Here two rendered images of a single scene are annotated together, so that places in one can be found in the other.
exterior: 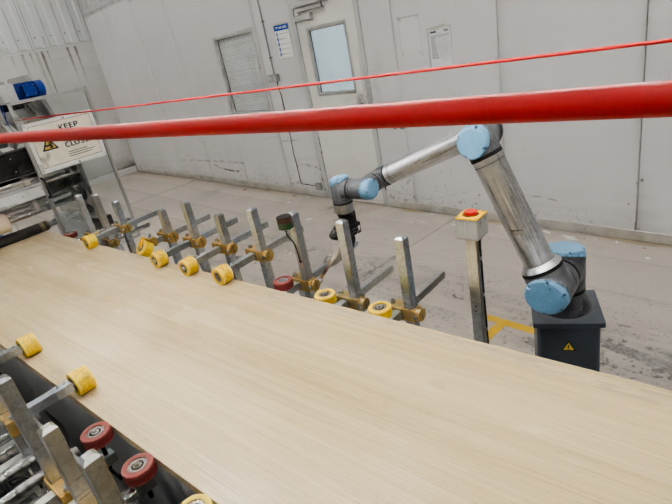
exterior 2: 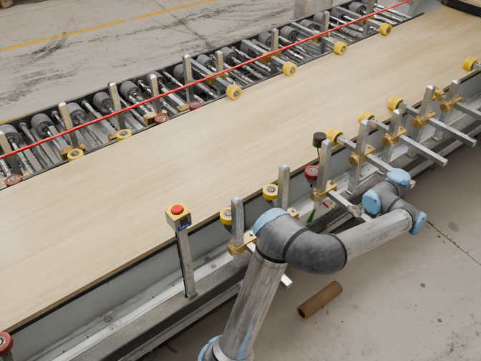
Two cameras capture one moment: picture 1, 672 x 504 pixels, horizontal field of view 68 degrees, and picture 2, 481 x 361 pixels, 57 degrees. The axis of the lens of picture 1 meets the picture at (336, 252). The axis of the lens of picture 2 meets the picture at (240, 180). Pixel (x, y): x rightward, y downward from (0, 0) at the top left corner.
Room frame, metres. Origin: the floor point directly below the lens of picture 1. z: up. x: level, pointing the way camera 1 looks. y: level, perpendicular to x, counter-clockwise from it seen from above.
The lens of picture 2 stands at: (1.77, -1.46, 2.37)
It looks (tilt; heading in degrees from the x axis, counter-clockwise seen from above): 42 degrees down; 100
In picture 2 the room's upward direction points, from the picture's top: 1 degrees counter-clockwise
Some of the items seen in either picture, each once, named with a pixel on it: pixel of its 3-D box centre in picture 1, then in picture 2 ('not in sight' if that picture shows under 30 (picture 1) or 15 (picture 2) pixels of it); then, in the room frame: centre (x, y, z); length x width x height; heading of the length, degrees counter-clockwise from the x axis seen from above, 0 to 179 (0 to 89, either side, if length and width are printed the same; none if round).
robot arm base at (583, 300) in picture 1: (564, 295); not in sight; (1.71, -0.86, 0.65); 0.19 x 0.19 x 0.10
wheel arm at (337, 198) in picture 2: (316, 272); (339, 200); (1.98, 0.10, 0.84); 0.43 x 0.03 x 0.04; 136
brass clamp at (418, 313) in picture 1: (406, 311); (242, 243); (1.55, -0.20, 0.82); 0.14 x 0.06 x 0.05; 46
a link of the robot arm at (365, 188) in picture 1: (362, 188); (381, 198); (2.10, -0.17, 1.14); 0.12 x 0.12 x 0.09; 49
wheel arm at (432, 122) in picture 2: (199, 237); (432, 121); (2.47, 0.67, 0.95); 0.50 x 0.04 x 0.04; 136
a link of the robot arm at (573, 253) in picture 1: (564, 266); not in sight; (1.70, -0.86, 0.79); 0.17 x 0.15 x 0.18; 139
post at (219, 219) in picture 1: (231, 260); (388, 147); (2.23, 0.50, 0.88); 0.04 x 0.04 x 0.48; 46
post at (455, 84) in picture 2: (174, 250); (444, 117); (2.58, 0.86, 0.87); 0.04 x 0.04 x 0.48; 46
